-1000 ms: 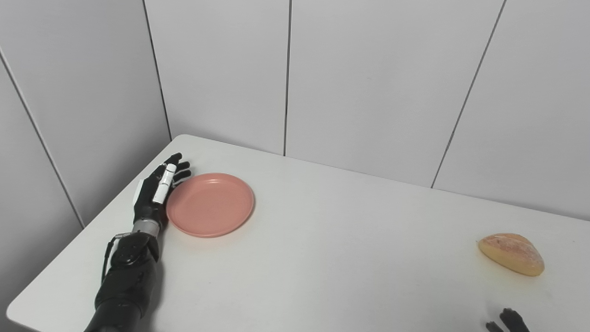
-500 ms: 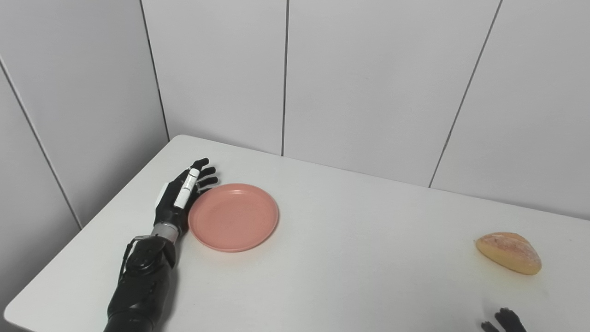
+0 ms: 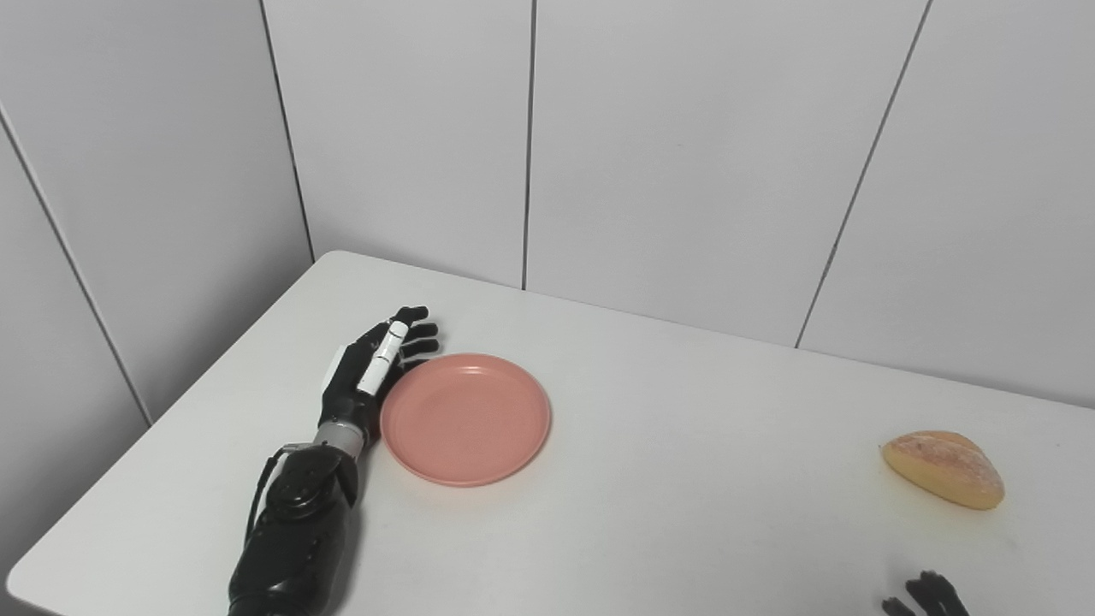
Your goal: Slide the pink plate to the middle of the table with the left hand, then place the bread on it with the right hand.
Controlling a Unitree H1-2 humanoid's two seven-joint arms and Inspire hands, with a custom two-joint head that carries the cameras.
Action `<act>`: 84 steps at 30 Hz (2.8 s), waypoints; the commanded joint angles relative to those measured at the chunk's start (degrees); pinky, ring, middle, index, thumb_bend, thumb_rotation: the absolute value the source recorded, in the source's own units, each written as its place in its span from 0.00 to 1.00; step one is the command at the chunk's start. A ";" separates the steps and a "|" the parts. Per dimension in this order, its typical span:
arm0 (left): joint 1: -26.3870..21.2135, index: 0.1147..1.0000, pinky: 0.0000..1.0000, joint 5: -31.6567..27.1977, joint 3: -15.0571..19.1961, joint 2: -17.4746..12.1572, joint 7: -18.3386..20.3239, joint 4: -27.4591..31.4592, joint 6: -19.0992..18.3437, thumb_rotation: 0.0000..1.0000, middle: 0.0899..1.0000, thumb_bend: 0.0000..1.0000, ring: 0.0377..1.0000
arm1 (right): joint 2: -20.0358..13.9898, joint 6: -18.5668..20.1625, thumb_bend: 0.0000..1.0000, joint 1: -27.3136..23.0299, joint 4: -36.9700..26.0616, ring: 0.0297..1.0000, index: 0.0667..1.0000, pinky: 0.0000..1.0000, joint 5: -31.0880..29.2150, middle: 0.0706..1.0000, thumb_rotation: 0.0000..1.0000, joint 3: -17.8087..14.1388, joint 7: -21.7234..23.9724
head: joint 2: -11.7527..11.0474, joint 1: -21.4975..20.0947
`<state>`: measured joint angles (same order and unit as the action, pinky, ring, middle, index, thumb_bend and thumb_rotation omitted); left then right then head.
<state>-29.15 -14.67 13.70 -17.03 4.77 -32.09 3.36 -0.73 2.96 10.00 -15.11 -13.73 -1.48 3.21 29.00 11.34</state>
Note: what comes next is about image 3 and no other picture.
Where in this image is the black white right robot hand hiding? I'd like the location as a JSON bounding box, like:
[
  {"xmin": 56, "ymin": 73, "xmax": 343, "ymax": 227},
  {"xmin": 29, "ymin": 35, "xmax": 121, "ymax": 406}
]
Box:
[{"xmin": 881, "ymin": 571, "xmax": 972, "ymax": 616}]

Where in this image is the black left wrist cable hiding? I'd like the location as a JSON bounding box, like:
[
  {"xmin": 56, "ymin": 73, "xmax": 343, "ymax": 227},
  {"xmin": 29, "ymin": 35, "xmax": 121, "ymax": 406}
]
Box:
[{"xmin": 246, "ymin": 443, "xmax": 309, "ymax": 548}]

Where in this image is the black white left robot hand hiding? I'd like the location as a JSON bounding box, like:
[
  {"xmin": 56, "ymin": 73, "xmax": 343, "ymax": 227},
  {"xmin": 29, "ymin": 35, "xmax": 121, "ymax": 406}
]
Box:
[{"xmin": 318, "ymin": 305, "xmax": 441, "ymax": 429}]

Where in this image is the pink round plate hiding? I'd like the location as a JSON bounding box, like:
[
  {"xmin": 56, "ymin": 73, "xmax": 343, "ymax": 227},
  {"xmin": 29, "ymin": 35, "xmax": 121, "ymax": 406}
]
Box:
[{"xmin": 380, "ymin": 353, "xmax": 553, "ymax": 489}]

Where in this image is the golden bread roll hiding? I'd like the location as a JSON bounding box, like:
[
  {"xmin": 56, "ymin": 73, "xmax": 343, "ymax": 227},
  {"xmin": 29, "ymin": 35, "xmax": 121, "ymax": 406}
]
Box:
[{"xmin": 882, "ymin": 430, "xmax": 1005, "ymax": 512}]

